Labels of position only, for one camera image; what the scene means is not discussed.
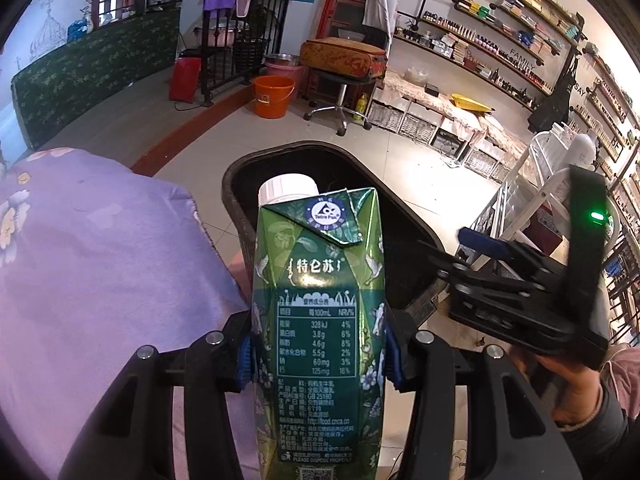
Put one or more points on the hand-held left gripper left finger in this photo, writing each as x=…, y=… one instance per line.
x=245, y=365

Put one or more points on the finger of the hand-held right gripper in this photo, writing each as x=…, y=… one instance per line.
x=460, y=272
x=482, y=241

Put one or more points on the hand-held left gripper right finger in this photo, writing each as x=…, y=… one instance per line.
x=393, y=360

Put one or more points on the black trash bin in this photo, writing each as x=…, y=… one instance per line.
x=405, y=240

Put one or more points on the green milk carton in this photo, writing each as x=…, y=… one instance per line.
x=315, y=310

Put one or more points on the person's right forearm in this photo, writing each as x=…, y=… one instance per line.
x=607, y=445

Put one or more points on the person's right hand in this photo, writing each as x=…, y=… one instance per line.
x=565, y=390

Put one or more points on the white metal rack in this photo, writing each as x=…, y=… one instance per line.
x=530, y=195

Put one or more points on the low bench with lace cloth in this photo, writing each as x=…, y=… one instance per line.
x=450, y=120

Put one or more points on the yellow tray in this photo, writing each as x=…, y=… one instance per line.
x=470, y=102

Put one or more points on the purple floral blanket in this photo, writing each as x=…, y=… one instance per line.
x=100, y=285

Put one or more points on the yellow bottle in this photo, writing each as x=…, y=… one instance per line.
x=360, y=107

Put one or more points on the black swivel stool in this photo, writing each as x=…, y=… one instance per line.
x=340, y=95

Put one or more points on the orange bucket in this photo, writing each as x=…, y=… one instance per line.
x=272, y=97

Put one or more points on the pink basin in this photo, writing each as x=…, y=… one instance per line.
x=285, y=66

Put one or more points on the red bag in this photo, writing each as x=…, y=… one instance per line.
x=185, y=80

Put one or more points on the black metal railing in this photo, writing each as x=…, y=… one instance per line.
x=240, y=50

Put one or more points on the green patterned counter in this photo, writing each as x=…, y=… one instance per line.
x=100, y=70

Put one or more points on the blue bag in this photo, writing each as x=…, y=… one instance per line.
x=79, y=30

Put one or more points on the wall shelves with bottles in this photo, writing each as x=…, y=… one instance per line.
x=500, y=40

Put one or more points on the large printed wall banner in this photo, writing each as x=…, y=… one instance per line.
x=45, y=30

